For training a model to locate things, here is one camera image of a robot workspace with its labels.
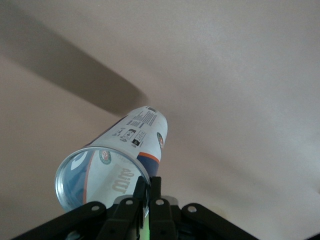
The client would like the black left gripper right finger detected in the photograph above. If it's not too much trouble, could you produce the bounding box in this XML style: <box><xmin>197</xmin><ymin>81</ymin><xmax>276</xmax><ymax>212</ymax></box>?
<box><xmin>148</xmin><ymin>175</ymin><xmax>180</xmax><ymax>240</ymax></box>

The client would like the white blue tennis ball can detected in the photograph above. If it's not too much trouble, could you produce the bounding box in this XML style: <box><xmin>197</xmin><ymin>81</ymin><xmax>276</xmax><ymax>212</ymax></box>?
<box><xmin>54</xmin><ymin>105</ymin><xmax>169</xmax><ymax>219</ymax></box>

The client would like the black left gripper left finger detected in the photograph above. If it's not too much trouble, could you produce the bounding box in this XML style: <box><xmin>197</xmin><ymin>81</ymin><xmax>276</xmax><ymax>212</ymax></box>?
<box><xmin>96</xmin><ymin>175</ymin><xmax>148</xmax><ymax>240</ymax></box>

